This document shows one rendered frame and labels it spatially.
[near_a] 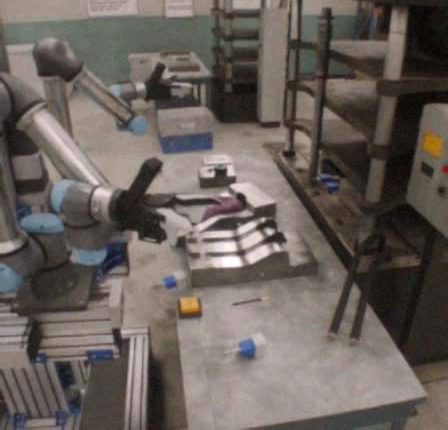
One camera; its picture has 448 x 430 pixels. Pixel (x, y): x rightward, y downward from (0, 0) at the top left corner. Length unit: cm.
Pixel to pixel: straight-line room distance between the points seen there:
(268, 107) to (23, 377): 482
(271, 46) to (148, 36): 338
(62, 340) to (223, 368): 51
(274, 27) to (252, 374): 491
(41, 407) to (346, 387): 127
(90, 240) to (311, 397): 77
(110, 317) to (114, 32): 755
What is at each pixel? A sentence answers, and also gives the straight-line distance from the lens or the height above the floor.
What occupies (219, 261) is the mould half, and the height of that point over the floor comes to 89.
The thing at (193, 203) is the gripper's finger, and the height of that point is 144.
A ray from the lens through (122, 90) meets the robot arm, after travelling 185.
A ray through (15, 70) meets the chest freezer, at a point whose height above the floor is 60.
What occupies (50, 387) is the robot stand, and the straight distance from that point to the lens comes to 196.
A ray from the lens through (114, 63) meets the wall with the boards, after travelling 871.
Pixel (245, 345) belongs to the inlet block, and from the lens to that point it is 142.
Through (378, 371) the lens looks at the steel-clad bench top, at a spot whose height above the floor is 80.
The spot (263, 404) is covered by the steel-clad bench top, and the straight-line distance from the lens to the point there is 133.
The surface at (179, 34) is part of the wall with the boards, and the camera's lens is 865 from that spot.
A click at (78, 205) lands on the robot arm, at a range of 94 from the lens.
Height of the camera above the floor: 186
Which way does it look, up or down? 28 degrees down
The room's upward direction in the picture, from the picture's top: straight up
